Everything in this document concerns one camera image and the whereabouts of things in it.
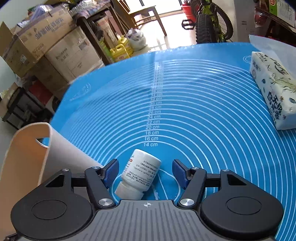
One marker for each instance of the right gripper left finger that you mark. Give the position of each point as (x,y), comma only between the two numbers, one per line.
(99,180)

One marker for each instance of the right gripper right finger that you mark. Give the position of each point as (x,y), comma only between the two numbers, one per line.
(192,180)

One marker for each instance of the white pill bottle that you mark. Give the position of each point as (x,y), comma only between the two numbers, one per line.
(138,175)

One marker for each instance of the beige plastic storage bin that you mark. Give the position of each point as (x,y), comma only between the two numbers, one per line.
(36,152)

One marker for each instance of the blue silicone baking mat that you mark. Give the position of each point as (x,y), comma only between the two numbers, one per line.
(198,104)

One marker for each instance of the black metal shelf cart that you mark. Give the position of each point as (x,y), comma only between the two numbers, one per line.
(19,109)

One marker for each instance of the large lower cardboard box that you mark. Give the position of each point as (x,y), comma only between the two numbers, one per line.
(71,57)

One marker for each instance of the white floral tissue box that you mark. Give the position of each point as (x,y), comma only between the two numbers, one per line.
(273,69)

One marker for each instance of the yellow oil jug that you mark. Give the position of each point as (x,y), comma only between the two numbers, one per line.
(121,51)

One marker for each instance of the open top cardboard box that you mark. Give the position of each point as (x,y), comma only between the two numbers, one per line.
(22,50)

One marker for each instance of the green black bicycle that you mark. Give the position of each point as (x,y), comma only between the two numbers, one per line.
(212,24)

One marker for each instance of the wooden chair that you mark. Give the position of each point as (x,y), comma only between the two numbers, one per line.
(135,19)

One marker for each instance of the red bucket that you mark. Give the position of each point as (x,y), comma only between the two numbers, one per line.
(186,8)

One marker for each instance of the white chest freezer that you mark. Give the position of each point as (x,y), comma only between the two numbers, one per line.
(244,19)

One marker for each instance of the green white carton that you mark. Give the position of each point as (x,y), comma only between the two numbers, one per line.
(282,10)

